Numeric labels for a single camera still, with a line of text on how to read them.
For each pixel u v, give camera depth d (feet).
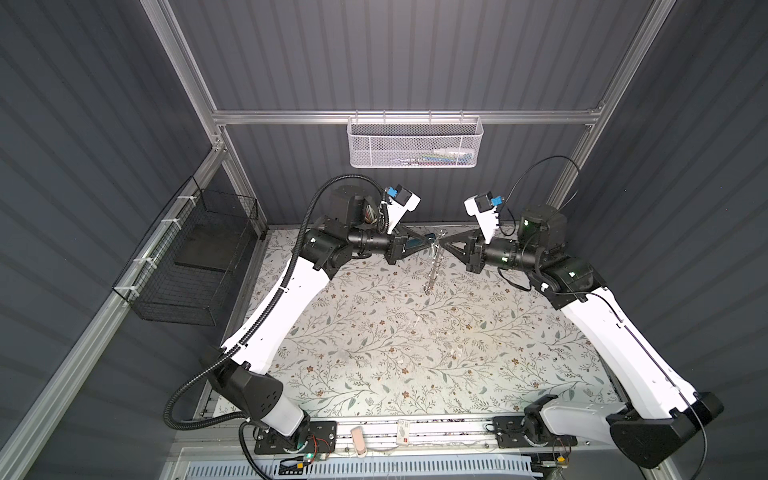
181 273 2.38
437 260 2.06
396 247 1.81
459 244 2.02
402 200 1.81
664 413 1.23
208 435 2.47
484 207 1.76
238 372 1.32
